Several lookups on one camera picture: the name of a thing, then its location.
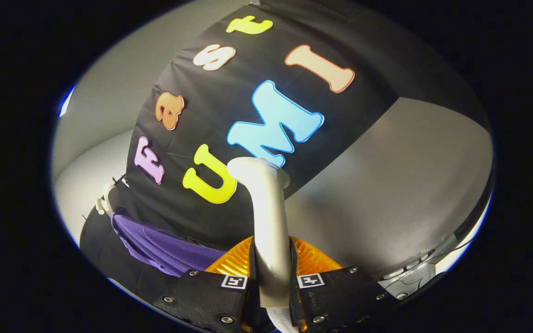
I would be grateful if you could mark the long ceiling light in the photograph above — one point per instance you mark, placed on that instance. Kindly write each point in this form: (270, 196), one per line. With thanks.
(66, 101)

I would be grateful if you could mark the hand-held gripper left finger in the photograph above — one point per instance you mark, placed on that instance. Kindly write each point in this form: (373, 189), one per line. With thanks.
(211, 296)

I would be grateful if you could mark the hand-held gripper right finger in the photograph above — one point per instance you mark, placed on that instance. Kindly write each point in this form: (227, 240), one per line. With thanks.
(336, 296)

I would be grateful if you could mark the cream plastic clothes hanger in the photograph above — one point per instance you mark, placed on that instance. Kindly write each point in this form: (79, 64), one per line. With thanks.
(104, 199)

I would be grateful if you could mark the grey cabinet with dark top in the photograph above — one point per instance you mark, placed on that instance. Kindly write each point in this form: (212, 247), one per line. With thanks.
(387, 185)

